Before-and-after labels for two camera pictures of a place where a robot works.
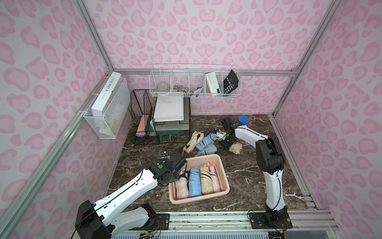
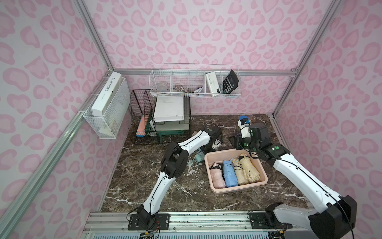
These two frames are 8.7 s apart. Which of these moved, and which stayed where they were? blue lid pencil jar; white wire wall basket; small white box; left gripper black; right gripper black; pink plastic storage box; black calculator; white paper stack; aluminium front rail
Moved: pink plastic storage box; left gripper black; right gripper black
Stayed: blue lid pencil jar; white wire wall basket; black calculator; small white box; white paper stack; aluminium front rail
